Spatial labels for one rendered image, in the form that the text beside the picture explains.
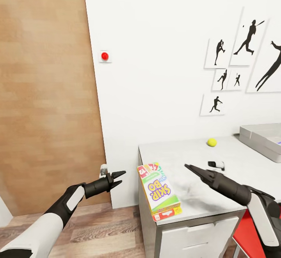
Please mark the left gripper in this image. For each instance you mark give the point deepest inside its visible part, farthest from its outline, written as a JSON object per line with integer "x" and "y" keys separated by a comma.
{"x": 107, "y": 183}

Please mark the tennis ball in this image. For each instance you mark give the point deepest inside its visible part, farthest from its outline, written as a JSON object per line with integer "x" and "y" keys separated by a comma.
{"x": 212, "y": 142}

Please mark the electric switch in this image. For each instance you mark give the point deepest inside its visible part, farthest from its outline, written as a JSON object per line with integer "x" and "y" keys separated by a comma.
{"x": 104, "y": 54}

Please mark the desk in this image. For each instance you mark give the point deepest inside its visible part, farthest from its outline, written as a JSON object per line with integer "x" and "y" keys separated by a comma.
{"x": 209, "y": 219}

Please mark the toy box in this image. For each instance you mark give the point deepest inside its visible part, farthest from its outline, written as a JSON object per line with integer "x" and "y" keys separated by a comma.
{"x": 263, "y": 138}

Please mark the sliding door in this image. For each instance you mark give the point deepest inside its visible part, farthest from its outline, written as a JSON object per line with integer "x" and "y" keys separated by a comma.
{"x": 51, "y": 134}

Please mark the swivel chair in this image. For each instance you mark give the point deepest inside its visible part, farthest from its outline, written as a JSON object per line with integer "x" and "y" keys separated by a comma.
{"x": 247, "y": 238}

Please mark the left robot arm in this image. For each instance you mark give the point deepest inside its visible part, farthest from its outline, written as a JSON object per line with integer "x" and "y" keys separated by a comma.
{"x": 38, "y": 240}

